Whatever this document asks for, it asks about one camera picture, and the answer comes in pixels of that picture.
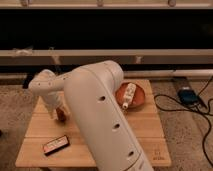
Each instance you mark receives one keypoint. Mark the white bottle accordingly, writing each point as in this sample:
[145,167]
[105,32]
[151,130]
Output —
[128,95]

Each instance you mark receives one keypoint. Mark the wooden table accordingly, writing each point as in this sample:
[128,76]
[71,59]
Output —
[144,121]

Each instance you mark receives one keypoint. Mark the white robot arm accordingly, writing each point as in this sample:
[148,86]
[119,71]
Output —
[89,93]

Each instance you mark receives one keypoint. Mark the orange bowl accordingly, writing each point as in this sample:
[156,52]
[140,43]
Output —
[139,96]

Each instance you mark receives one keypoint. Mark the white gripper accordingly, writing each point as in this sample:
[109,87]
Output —
[53,103]

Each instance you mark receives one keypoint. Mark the grey metal rail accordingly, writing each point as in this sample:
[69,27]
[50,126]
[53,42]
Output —
[75,57]

